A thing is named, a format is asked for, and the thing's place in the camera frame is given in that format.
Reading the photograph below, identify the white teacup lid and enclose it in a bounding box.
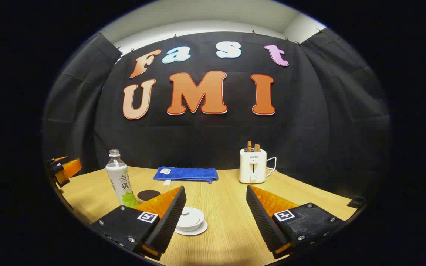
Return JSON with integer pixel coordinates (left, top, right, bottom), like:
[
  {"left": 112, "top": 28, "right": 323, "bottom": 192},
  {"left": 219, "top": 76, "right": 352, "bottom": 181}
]
[{"left": 178, "top": 207, "right": 204, "bottom": 223}]

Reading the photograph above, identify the blue folded towel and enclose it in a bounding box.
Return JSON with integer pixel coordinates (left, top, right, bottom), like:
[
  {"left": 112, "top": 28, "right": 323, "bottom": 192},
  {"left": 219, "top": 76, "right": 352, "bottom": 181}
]
[{"left": 153, "top": 167, "right": 219, "bottom": 184}]

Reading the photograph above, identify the white toaster cable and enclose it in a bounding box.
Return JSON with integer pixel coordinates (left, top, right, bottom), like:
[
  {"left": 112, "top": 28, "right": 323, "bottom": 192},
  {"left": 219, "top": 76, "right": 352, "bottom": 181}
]
[{"left": 266, "top": 157, "right": 277, "bottom": 178}]

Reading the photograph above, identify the white saucer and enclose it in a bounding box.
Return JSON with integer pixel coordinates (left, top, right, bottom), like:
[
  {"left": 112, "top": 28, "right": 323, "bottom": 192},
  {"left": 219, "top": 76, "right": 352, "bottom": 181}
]
[{"left": 174, "top": 220, "right": 209, "bottom": 236}]

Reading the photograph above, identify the dark round coaster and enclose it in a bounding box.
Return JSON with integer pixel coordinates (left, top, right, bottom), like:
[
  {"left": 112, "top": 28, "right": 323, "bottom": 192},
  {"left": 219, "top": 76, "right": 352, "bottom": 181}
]
[{"left": 137, "top": 190, "right": 161, "bottom": 201}]

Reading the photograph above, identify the white label water bottle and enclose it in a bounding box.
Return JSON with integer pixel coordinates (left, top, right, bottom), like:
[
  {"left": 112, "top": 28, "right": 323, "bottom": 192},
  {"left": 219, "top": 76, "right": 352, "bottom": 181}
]
[{"left": 105, "top": 149, "right": 139, "bottom": 208}]

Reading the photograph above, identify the black table clamp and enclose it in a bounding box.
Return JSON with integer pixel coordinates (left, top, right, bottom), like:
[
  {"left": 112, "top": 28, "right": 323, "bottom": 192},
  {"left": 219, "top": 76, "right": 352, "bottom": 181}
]
[{"left": 347, "top": 196, "right": 366, "bottom": 209}]

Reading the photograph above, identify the white teacup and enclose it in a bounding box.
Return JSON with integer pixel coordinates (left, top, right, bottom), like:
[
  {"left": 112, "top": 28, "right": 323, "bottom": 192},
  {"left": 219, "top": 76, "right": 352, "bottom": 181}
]
[{"left": 176, "top": 216, "right": 205, "bottom": 232}]

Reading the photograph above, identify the cream toaster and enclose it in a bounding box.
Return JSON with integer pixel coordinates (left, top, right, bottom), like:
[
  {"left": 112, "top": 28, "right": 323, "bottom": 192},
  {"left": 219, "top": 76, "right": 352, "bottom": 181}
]
[{"left": 239, "top": 148, "right": 267, "bottom": 184}]

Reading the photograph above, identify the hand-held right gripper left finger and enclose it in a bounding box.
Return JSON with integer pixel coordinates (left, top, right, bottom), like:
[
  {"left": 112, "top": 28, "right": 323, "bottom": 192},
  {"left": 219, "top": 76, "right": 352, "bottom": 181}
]
[{"left": 90, "top": 185, "right": 187, "bottom": 261}]

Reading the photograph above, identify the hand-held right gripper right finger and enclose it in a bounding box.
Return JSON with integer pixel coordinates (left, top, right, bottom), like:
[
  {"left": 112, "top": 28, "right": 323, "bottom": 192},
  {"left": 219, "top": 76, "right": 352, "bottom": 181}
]
[{"left": 246, "top": 185, "right": 346, "bottom": 259}]

